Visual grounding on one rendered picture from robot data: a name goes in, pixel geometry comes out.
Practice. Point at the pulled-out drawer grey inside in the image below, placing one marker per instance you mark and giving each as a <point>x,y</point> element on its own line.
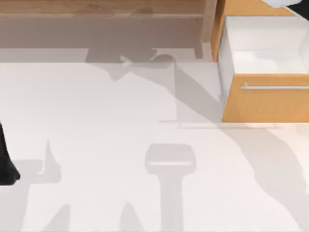
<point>263,46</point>

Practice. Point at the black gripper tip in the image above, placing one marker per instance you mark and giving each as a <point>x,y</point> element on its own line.
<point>6,169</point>

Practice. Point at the light wooden cupboard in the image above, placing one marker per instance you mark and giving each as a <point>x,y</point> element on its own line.
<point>220,14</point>

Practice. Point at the pale wooden drawer front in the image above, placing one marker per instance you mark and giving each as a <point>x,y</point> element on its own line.
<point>265,106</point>

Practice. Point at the brown wooden shelf unit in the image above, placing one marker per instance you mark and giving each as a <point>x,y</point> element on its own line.
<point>120,21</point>

